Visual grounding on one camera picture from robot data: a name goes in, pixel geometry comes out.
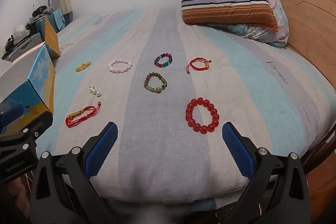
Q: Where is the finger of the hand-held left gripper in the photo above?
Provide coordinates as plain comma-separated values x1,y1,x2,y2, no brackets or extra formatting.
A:
0,111,53,153
0,105,22,123

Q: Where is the pink bead bracelet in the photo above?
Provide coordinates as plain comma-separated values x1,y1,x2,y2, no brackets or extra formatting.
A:
108,57,133,74

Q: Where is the brown wooden bead bracelet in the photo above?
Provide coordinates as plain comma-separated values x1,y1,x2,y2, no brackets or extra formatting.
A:
143,72,167,94

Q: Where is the red cord bracelet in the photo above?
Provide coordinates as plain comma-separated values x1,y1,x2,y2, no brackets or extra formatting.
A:
186,57,213,74
65,101,102,128

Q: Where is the multicolour glass bead bracelet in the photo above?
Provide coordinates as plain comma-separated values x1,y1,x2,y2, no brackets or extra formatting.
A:
154,53,173,68

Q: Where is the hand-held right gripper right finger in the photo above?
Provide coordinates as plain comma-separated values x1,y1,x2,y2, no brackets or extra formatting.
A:
222,122,311,224

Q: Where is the teal suitcase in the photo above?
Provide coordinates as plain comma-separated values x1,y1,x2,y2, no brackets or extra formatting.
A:
47,9,66,33

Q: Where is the large red bead bracelet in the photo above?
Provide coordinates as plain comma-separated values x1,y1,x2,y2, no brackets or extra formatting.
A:
185,97,220,134

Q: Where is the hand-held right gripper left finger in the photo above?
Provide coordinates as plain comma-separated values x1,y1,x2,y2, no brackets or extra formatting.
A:
30,122,118,224

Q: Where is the black bag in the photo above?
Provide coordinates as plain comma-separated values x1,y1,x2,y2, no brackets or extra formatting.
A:
31,5,53,17

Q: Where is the yellow bead bracelet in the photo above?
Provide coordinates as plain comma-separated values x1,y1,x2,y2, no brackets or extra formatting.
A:
76,62,92,73

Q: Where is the wooden headboard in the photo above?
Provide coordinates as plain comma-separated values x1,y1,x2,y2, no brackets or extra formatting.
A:
273,0,336,224

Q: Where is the red striped pillow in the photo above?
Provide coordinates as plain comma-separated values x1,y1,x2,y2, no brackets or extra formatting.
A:
179,0,278,31

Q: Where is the grey suitcase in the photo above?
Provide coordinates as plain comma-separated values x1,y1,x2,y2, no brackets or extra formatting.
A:
1,32,45,62

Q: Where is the floral pillow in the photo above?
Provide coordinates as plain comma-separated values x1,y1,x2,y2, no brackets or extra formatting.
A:
227,0,289,48

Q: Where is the white cardboard box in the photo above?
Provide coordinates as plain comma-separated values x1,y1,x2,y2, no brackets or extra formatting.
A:
0,15,61,132

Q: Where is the white pearl bracelet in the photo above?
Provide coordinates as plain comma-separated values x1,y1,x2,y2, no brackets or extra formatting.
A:
89,84,102,97

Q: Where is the person's left hand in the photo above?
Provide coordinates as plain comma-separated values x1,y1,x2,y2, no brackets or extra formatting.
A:
5,177,31,218

